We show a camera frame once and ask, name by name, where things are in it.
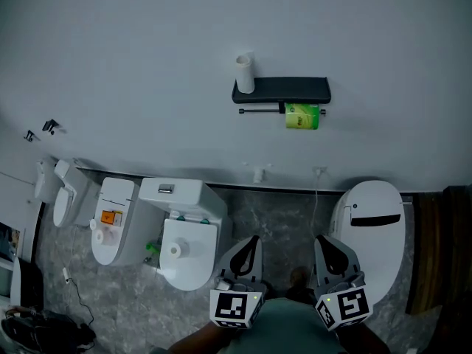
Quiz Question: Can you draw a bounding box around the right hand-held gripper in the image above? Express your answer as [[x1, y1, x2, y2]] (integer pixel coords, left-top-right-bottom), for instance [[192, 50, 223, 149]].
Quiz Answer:
[[313, 234, 371, 332]]

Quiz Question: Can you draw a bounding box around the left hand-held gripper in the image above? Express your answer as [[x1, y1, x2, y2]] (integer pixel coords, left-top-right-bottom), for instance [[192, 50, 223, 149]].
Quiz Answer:
[[209, 235, 267, 330]]

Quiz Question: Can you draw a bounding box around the green toilet paper roll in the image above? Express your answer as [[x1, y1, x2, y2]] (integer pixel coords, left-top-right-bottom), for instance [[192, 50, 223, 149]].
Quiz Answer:
[[285, 103, 320, 131]]

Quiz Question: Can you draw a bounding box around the person's left forearm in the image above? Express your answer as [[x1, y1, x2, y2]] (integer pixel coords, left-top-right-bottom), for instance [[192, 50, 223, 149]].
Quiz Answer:
[[167, 321, 237, 354]]

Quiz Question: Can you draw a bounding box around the person's right forearm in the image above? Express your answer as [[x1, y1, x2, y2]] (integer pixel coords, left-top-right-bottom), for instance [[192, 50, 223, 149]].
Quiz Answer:
[[346, 322, 392, 354]]

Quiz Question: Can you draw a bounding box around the white oval lid toilet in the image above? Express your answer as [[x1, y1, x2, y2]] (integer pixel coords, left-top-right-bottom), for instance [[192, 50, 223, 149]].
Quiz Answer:
[[329, 180, 406, 308]]

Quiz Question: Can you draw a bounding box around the white toilet with tank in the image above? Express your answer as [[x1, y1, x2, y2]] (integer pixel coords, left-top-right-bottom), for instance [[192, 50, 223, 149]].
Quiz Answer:
[[139, 177, 234, 291]]

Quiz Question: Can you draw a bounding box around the white tankless smart toilet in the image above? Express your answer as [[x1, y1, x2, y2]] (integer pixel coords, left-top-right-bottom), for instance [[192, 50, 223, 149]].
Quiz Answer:
[[91, 176, 167, 267]]

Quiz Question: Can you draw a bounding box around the white slim toilet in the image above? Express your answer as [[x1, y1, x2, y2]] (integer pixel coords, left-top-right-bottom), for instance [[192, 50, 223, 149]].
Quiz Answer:
[[52, 159, 101, 229]]

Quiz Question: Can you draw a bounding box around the person's dark shoe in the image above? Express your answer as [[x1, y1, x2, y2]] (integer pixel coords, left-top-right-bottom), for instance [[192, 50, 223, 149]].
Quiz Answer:
[[285, 266, 316, 304]]

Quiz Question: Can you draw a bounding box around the person's teal printed shirt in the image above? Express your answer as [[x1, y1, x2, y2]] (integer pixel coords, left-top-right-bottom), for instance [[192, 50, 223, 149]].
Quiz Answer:
[[149, 296, 347, 354]]

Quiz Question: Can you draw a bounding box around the brown wooden panel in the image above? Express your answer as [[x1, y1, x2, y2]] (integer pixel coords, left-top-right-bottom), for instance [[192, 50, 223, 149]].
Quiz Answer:
[[405, 192, 453, 315]]

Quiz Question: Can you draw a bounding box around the dark cabinet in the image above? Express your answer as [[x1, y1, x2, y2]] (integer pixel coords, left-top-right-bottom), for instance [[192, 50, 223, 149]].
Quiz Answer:
[[423, 184, 472, 354]]

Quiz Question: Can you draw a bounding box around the orange box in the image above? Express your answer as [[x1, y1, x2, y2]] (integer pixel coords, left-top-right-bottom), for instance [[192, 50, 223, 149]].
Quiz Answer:
[[100, 209, 124, 227]]

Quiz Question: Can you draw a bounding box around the black paper holder shelf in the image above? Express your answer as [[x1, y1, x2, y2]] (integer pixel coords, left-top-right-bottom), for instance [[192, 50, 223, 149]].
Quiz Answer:
[[231, 76, 332, 117]]

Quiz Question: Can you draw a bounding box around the black gear bag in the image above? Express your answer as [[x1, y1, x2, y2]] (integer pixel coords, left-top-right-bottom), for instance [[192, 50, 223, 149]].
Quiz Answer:
[[0, 305, 97, 354]]

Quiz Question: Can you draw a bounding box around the white side cabinet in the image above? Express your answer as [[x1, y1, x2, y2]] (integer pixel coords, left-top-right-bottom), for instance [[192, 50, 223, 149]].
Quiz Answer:
[[0, 171, 44, 308]]

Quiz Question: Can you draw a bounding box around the black cable with white adapter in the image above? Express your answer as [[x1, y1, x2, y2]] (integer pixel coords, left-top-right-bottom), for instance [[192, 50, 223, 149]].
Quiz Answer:
[[62, 267, 95, 326]]

